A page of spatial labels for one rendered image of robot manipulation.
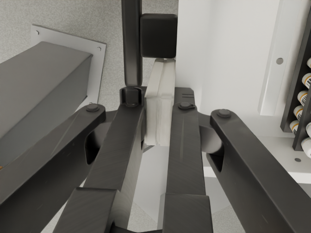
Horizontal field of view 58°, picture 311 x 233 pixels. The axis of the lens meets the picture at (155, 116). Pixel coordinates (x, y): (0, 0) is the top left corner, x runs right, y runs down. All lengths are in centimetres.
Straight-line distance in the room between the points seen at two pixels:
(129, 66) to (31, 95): 62
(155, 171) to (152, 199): 17
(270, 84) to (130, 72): 14
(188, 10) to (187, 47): 2
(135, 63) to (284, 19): 13
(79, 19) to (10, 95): 49
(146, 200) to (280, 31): 132
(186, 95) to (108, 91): 107
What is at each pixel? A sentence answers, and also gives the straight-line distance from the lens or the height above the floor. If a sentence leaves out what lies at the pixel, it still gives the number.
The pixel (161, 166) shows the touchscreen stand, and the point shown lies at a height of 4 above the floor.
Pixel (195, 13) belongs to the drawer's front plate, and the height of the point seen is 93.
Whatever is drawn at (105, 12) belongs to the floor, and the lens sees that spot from 114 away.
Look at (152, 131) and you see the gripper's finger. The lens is 15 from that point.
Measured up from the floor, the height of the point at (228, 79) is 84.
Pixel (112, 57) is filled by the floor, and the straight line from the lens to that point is 117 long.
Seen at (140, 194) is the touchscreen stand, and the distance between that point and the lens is 148.
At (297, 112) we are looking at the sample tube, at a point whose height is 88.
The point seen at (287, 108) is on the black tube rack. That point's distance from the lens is 27.
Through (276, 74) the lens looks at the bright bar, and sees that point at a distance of 27.
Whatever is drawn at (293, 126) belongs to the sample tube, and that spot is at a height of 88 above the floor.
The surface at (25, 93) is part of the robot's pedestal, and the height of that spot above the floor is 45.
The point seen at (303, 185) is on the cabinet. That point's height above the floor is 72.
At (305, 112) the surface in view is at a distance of 24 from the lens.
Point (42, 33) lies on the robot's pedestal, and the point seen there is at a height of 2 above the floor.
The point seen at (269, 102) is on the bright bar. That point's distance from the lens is 28.
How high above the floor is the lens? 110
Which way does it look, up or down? 62 degrees down
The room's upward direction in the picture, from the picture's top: 169 degrees counter-clockwise
